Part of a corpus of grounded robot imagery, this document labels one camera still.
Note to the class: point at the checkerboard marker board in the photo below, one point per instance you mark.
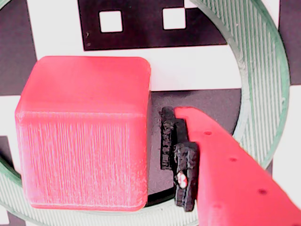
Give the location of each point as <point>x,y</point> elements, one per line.
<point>188,66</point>

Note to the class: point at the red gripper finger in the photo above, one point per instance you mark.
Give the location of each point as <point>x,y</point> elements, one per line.
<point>235,188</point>

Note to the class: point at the red cube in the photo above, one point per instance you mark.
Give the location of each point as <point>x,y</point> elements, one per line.
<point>82,129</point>

